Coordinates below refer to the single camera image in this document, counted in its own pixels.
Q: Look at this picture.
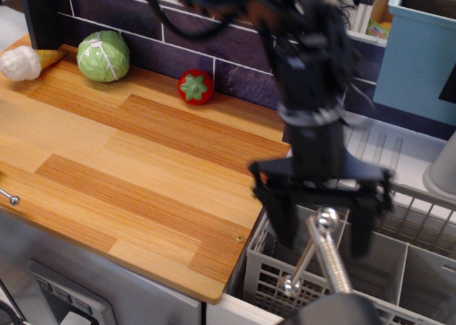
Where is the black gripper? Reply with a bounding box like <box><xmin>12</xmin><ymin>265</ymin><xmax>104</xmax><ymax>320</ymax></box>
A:
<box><xmin>249</xmin><ymin>107</ymin><xmax>392</xmax><ymax>258</ymax></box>

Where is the grey plastic drying rack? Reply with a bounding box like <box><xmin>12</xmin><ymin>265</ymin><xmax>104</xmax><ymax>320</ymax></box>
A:
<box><xmin>243</xmin><ymin>185</ymin><xmax>455</xmax><ymax>324</ymax></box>

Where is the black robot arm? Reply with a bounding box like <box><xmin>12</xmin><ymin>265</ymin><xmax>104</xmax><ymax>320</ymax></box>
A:
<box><xmin>146</xmin><ymin>0</ymin><xmax>392</xmax><ymax>257</ymax></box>

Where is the grey plastic cup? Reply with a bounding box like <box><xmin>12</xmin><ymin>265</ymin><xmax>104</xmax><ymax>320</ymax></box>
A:
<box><xmin>423</xmin><ymin>134</ymin><xmax>456</xmax><ymax>201</ymax></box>

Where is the light blue storage box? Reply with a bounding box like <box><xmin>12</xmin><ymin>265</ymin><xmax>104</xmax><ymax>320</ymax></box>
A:
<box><xmin>373</xmin><ymin>0</ymin><xmax>455</xmax><ymax>125</ymax></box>

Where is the red toy tomato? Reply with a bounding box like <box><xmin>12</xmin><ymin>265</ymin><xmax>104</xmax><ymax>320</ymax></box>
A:
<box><xmin>178</xmin><ymin>69</ymin><xmax>214</xmax><ymax>105</ymax></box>

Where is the colourful cardboard box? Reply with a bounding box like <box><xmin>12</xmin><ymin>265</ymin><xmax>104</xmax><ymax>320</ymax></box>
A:
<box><xmin>366</xmin><ymin>0</ymin><xmax>393</xmax><ymax>40</ymax></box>

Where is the grey oven control panel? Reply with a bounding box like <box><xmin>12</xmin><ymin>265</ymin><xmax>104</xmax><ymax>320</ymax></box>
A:
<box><xmin>26</xmin><ymin>259</ymin><xmax>117</xmax><ymax>324</ymax></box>

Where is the green toy cabbage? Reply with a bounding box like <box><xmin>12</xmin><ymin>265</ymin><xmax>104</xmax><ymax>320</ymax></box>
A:
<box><xmin>77</xmin><ymin>31</ymin><xmax>130</xmax><ymax>83</ymax></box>

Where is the small silver knob rod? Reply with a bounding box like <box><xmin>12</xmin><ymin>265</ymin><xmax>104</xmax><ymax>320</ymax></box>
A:
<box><xmin>0</xmin><ymin>189</ymin><xmax>21</xmax><ymax>206</ymax></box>

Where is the white toy ice cream cone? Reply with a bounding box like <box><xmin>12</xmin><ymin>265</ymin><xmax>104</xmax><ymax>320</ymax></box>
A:
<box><xmin>1</xmin><ymin>46</ymin><xmax>68</xmax><ymax>82</ymax></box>

